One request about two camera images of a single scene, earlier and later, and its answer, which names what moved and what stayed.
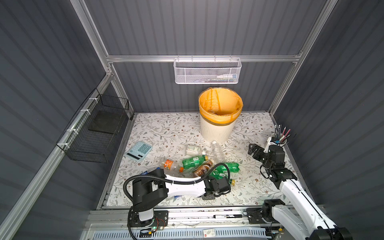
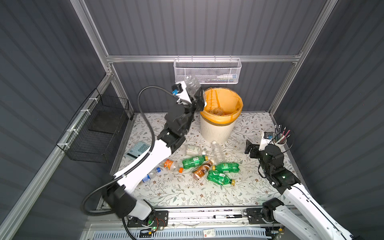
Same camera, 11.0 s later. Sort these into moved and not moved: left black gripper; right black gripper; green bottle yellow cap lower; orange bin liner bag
Moved: left black gripper
Not moved: orange bin liner bag; right black gripper; green bottle yellow cap lower
